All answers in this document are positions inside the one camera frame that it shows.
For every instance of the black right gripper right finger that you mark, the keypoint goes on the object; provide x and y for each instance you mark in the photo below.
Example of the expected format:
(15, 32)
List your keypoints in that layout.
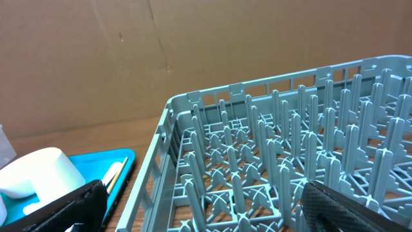
(328, 210)

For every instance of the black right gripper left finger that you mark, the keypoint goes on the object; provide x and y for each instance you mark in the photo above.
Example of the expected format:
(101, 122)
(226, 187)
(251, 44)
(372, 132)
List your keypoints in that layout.
(85, 206)

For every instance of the white plastic cup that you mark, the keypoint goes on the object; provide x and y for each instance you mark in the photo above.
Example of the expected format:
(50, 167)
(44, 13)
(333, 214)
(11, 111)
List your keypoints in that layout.
(52, 176)

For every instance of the grey dishwasher rack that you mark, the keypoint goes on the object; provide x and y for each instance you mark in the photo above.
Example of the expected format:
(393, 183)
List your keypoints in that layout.
(237, 157)

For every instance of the teal serving tray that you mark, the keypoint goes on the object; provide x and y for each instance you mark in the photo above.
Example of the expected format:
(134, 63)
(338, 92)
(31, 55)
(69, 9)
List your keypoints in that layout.
(92, 166)

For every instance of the wooden chopstick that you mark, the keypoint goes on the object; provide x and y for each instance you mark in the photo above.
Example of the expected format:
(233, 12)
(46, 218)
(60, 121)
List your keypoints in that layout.
(115, 178)

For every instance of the white bowl with crumbs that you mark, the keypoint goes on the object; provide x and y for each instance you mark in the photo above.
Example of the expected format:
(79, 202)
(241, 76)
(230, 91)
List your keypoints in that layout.
(15, 179)

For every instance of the pink bowl with cereal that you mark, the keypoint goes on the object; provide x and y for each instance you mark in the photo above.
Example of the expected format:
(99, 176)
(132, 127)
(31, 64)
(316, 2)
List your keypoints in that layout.
(3, 211)

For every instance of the clear plastic bin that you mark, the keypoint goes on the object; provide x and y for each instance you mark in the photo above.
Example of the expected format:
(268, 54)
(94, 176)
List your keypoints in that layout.
(7, 152)

